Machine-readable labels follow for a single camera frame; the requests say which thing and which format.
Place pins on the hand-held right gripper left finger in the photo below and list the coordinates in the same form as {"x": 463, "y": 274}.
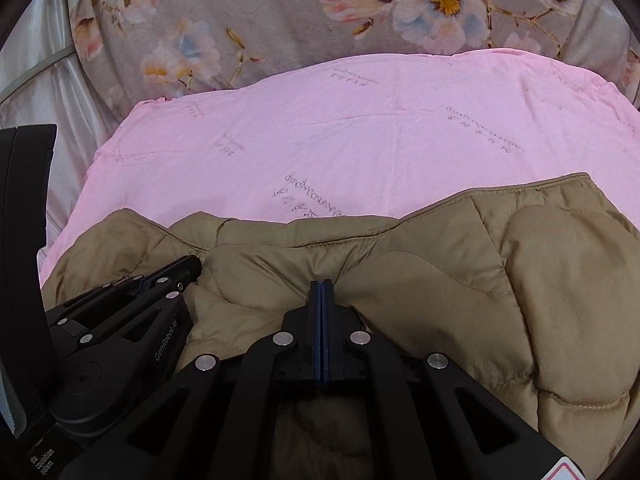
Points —
{"x": 280, "y": 375}

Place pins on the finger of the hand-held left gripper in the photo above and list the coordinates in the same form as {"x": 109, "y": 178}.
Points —
{"x": 150, "y": 325}
{"x": 150, "y": 275}

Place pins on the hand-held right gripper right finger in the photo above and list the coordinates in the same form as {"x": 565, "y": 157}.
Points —
{"x": 360, "y": 375}

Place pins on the olive quilted jacket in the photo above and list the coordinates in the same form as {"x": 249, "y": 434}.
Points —
{"x": 450, "y": 285}

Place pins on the white curtain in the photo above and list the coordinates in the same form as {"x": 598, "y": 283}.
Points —
{"x": 60, "y": 110}

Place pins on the grey metal rod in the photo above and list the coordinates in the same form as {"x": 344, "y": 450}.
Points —
{"x": 35, "y": 72}

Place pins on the pink blanket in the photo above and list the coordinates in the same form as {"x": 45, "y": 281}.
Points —
{"x": 350, "y": 135}

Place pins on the grey floral duvet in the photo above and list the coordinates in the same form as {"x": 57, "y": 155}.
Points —
{"x": 250, "y": 10}

